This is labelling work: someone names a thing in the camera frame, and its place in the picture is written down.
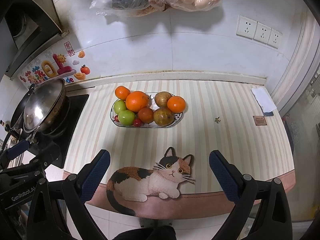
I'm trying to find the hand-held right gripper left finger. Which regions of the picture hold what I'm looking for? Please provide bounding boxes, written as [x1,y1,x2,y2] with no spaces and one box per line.
[26,149,111,240]

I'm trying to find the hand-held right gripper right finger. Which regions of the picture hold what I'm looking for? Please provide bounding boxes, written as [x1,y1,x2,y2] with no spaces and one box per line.
[209,150,293,240]

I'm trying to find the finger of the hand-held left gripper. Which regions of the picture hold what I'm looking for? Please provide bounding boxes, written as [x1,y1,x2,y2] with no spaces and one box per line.
[26,142,61,168]
[0,140,30,167]

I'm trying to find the green apple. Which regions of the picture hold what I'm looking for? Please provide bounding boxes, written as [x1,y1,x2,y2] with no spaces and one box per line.
[114,100,128,115]
[118,110,137,126]

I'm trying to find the floral glass plate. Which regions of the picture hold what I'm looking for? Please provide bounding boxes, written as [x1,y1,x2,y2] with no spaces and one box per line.
[110,93,184,129]

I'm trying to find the dark orange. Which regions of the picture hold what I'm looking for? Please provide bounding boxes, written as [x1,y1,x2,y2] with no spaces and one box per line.
[138,107,154,124]

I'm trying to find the brown passion fruit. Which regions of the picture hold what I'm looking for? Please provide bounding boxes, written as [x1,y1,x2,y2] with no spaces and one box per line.
[154,91,173,108]
[153,107,175,127]

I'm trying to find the small orange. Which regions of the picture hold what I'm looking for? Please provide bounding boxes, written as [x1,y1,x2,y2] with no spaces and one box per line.
[115,86,131,101]
[167,96,186,114]

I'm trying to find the black frying pan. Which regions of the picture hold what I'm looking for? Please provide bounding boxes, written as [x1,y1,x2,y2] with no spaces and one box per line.
[9,84,35,132]

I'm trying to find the steel wok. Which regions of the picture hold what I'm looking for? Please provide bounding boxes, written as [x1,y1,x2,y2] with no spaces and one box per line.
[23,78,67,133]

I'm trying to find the black stove top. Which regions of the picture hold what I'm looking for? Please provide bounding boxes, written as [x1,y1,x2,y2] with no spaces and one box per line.
[7,94,90,169]

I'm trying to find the dark clothing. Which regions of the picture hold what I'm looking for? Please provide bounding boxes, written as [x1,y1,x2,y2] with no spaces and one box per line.
[116,225,177,240]

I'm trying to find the large bright orange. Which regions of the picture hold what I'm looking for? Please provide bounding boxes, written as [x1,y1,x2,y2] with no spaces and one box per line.
[125,91,150,113]

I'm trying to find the white cloth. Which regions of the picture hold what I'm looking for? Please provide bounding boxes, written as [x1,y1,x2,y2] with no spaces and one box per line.
[251,87,277,113]

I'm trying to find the range hood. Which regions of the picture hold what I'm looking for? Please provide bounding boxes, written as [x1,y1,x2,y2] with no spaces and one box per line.
[0,0,63,78]

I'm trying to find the colourful wall stickers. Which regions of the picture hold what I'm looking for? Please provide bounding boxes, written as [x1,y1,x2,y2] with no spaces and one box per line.
[20,42,92,90]

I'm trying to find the white wall socket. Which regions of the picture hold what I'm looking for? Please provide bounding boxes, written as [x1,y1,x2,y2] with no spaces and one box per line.
[267,29,283,49]
[253,22,272,45]
[236,15,258,40]

